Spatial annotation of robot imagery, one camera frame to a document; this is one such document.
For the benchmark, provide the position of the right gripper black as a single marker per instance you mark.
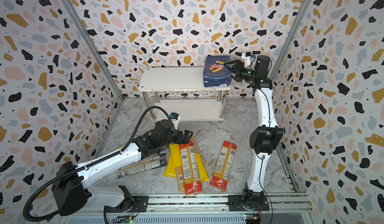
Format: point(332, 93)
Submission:
point(236, 68)

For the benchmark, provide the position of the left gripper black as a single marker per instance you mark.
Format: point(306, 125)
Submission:
point(180, 140)

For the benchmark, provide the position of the blue Barilla penne box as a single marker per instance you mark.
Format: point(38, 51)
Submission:
point(215, 74)

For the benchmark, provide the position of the blue Barilla spaghetti box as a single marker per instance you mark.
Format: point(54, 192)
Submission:
point(162, 152)

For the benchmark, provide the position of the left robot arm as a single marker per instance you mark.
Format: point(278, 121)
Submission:
point(75, 188)

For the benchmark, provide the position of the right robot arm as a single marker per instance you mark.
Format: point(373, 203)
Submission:
point(263, 140)

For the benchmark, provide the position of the white two-tier shelf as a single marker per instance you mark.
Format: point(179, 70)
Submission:
point(181, 90)

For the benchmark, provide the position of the red-end spaghetti bag centre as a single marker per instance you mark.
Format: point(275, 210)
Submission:
point(189, 167)

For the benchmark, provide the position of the red-end spaghetti bag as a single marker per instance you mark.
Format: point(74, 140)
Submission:
point(189, 167)
point(224, 166)

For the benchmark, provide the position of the yellow spaghetti bag behind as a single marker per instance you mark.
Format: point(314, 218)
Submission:
point(180, 176)

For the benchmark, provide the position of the yellow spaghetti bag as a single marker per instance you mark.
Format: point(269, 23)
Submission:
point(175, 162)
point(180, 176)

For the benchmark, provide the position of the clear blue-end spaghetti bag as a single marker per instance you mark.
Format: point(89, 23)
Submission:
point(146, 164)

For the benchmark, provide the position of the red-end spaghetti bag right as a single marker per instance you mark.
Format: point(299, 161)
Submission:
point(224, 166)

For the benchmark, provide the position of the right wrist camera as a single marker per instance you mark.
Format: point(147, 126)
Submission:
point(247, 59)

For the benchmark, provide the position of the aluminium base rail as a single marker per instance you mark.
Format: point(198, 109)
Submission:
point(276, 208)

